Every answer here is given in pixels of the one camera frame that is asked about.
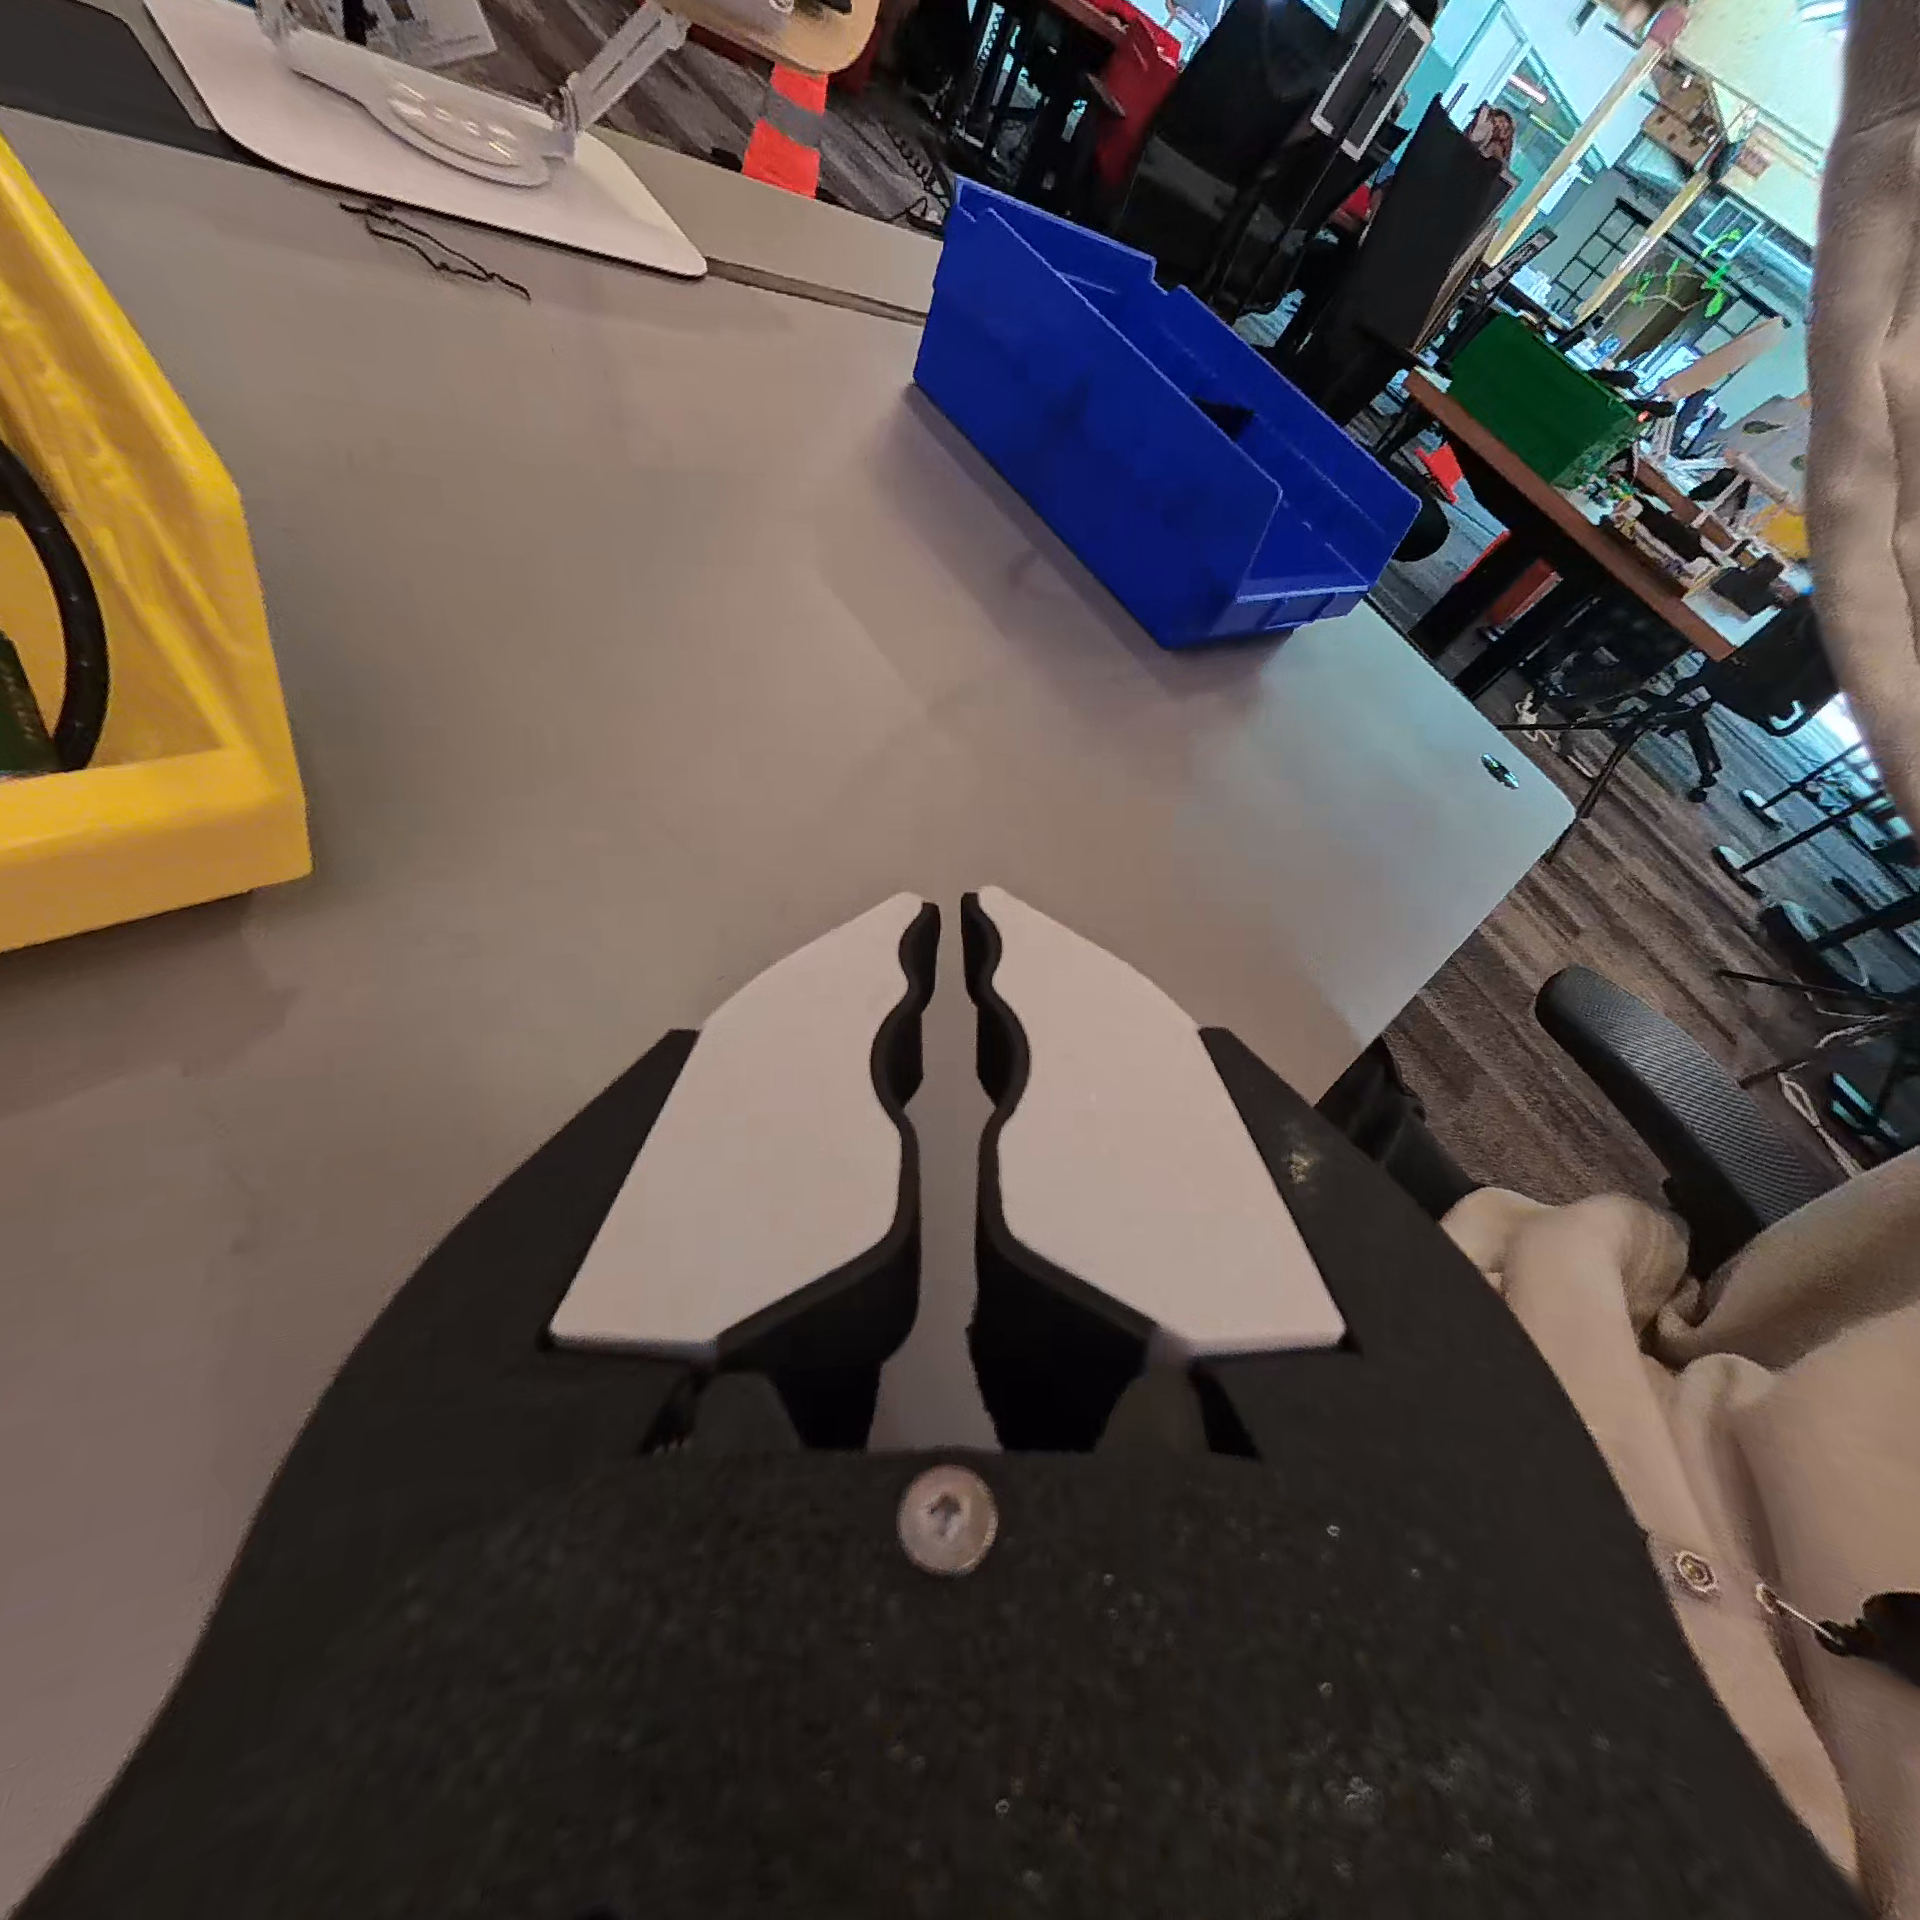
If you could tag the blue plastic bin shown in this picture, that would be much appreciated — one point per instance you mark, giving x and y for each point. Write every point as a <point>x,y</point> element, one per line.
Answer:
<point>1141,464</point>

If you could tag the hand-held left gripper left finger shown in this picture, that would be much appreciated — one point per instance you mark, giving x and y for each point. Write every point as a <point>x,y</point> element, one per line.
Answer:
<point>750,1171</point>

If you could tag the black bin divider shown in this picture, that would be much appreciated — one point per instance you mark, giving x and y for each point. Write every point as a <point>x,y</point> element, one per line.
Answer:
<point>1229,422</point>

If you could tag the wooden table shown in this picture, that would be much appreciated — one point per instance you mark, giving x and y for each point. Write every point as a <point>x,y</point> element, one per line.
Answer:
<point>1589,534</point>

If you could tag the green bin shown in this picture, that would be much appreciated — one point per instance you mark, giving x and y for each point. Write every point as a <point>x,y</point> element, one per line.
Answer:
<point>1545,398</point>

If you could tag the yellow plastic bin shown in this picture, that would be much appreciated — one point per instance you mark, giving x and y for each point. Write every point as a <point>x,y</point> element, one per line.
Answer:
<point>195,674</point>

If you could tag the person's cream sweater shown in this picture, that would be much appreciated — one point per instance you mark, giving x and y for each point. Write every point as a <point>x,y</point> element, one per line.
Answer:
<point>1770,1425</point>

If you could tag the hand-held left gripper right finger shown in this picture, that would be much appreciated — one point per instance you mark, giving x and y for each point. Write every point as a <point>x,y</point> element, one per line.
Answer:
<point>1170,1184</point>

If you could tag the orange traffic cone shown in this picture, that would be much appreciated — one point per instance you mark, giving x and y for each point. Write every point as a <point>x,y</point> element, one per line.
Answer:
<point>787,143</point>

